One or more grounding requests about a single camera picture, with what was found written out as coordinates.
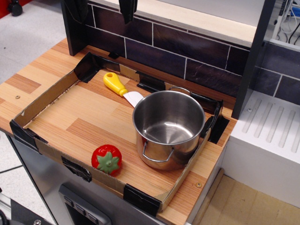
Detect white toy sink drainboard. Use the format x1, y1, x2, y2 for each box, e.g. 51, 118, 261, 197
222, 91, 300, 207

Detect stainless steel pot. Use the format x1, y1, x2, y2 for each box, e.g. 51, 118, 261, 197
132, 90, 205, 170

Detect black caster wheel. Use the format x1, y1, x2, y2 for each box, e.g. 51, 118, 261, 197
7, 0, 23, 16

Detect grey oven control panel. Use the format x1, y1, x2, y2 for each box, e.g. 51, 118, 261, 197
59, 185, 112, 225

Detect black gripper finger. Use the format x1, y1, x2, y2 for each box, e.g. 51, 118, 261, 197
66, 0, 88, 23
119, 0, 137, 24

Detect yellow handled toy knife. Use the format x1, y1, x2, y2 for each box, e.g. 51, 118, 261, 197
103, 72, 143, 107

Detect cardboard fence with black tape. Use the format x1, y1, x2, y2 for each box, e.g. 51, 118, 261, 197
10, 53, 234, 217

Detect dark grey left post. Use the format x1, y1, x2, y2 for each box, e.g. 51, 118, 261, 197
60, 0, 87, 56

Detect white cables in background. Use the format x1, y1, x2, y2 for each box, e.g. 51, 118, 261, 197
271, 0, 300, 45

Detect red toy strawberry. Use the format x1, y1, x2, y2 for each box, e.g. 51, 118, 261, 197
91, 144, 122, 175

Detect light wooden shelf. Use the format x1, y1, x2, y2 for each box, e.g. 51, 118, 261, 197
88, 0, 258, 49

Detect dark grey cabinet post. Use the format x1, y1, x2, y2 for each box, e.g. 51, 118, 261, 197
232, 0, 278, 119

